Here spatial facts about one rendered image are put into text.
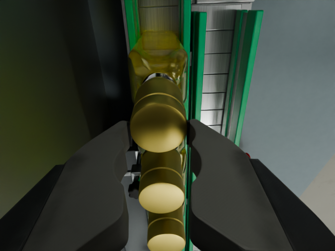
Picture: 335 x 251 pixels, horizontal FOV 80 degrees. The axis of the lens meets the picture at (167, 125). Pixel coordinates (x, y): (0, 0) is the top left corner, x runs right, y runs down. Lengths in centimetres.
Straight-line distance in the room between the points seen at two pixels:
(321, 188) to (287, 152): 164
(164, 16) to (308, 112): 50
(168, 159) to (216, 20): 28
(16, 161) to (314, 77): 65
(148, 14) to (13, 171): 29
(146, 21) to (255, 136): 47
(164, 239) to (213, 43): 32
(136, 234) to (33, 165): 55
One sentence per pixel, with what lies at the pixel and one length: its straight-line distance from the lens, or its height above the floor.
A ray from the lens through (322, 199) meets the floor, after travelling 254.
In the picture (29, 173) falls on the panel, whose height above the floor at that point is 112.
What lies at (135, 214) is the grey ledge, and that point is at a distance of 65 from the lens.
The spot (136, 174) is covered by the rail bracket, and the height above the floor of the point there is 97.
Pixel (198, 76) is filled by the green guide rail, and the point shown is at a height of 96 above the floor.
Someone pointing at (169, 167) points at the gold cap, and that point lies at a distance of 15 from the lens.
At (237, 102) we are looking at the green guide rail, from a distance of 36.
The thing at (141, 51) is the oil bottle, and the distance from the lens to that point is 19.
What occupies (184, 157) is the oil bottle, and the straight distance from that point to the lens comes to 24.
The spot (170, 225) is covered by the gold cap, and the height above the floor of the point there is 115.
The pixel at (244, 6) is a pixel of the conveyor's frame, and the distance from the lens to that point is 41.
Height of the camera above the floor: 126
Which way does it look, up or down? 60 degrees down
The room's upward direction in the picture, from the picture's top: 176 degrees clockwise
